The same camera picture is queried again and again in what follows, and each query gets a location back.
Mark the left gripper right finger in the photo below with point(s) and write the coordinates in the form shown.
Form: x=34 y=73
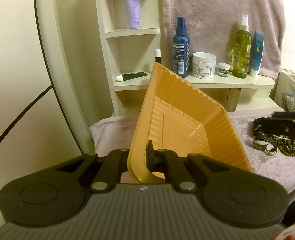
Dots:
x=172 y=166

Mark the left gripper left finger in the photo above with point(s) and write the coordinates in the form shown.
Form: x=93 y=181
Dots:
x=109 y=174

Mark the gold black wristwatch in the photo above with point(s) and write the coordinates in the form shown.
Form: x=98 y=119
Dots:
x=261 y=141

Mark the orange plastic tray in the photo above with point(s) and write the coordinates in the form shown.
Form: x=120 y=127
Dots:
x=177 y=116

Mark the cream pillow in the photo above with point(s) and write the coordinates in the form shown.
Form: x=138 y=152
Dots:
x=285 y=83

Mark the green olive spray bottle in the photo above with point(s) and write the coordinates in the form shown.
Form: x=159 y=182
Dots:
x=242 y=49

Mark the black tube lying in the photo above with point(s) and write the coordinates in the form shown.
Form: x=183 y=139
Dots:
x=129 y=76

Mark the small green white jar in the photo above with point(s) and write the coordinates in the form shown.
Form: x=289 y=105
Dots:
x=224 y=69

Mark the blue white tube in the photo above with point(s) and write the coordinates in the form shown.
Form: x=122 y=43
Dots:
x=257 y=54

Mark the white cream jar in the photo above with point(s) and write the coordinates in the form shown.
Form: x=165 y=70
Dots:
x=203 y=66

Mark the blue spray bottle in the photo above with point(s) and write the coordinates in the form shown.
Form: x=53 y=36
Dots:
x=181 y=51

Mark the lilac towel hanging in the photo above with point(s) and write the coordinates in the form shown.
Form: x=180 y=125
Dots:
x=213 y=24

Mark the cream corner shelf unit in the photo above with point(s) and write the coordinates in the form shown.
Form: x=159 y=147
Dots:
x=128 y=50

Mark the lilac tube on shelf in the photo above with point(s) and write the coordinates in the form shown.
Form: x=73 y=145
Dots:
x=133 y=13

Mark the white curved door frame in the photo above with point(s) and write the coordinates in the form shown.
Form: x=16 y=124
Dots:
x=58 y=71

